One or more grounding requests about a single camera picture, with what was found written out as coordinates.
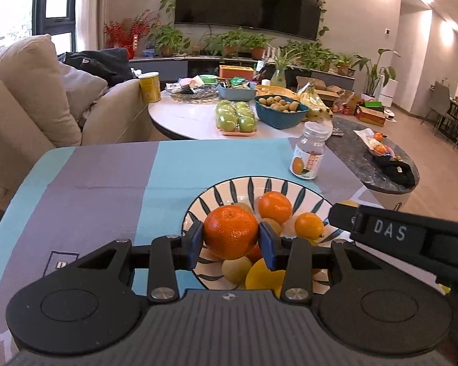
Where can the bunch of bananas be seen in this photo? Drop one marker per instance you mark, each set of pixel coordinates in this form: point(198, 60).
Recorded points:
point(313, 101)

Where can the orange tangerine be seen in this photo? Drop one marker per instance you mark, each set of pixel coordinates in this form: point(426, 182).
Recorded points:
point(275, 206)

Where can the grey pillow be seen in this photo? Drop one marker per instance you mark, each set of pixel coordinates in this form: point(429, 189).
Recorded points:
point(82, 87)

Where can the tan longan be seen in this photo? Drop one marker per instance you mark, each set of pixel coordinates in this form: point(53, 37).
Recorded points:
point(273, 225)
point(236, 270)

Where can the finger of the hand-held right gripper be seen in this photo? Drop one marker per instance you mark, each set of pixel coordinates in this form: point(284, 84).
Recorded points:
point(343, 217)

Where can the dark framed window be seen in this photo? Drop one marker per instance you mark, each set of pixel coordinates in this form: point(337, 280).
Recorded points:
point(34, 0)

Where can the blue plastic basket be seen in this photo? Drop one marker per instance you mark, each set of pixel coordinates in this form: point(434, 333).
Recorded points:
point(234, 92)

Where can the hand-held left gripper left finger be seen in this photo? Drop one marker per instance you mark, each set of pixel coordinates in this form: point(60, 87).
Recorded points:
point(195, 244)

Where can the yellow lemon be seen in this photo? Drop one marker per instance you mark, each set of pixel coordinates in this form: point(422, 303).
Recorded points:
point(263, 278)

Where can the striped white plate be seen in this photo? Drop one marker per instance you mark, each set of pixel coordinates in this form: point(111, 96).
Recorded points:
point(213, 198)

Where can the beige sofa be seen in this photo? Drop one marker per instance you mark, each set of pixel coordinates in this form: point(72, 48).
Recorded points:
point(15, 122)

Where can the blue grey printed tablecloth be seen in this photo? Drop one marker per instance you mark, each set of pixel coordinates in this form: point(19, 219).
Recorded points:
point(99, 183)

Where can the tall plant in white pot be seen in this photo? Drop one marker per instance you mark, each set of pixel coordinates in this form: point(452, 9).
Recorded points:
point(376, 74)

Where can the plastic bag of oranges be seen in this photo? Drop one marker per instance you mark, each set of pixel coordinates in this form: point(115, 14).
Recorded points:
point(379, 145)

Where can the white round coffee table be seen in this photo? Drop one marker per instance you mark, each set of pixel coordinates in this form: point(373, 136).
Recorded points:
point(187, 118)

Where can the row of potted plants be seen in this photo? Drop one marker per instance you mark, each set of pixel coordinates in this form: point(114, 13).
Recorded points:
point(320, 55)

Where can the cardboard box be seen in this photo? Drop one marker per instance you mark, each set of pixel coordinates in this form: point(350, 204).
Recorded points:
point(370, 114)

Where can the blue fruit bowl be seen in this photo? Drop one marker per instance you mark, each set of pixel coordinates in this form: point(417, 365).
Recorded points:
point(280, 120)

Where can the green kumquat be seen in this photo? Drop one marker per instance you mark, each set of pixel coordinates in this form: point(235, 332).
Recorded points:
point(246, 207)

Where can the orange box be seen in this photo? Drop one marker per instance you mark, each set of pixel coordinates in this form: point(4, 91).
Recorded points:
point(236, 73)

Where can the grey television cabinet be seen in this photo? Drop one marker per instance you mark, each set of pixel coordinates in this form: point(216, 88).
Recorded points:
point(198, 64)

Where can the pile of brown kiwis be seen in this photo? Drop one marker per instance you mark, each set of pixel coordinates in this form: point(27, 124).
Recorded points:
point(280, 103)

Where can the potted green plant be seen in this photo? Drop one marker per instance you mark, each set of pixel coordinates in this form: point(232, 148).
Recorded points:
point(257, 45)
point(229, 42)
point(168, 40)

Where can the red flower arrangement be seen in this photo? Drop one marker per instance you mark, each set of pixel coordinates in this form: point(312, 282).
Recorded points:
point(124, 34)

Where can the small smooth orange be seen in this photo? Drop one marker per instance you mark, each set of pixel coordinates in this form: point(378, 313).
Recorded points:
point(309, 225)
point(255, 254)

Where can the pack of green apples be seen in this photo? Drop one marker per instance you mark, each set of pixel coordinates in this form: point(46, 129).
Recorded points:
point(234, 118)

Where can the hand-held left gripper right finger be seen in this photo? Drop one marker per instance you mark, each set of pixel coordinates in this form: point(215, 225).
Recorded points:
point(267, 246)

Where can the black wall television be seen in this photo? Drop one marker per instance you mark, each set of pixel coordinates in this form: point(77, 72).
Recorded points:
point(248, 0)

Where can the clear plastic jar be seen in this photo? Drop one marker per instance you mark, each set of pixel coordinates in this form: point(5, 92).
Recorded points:
point(308, 152)

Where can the large bumpy tangerine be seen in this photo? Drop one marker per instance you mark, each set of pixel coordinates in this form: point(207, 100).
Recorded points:
point(231, 232)

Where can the glass vase with plant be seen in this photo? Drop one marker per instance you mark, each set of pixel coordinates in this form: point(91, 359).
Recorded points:
point(278, 78)

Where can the black bag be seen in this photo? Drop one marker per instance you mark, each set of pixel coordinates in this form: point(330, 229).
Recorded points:
point(95, 64)

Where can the yellow can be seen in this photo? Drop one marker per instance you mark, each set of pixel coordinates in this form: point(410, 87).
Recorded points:
point(149, 87)

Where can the black cloth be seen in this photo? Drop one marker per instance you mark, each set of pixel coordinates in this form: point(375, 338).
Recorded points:
point(399, 171)

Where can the dark stone coffee table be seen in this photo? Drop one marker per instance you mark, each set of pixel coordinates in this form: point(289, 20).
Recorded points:
point(351, 152)

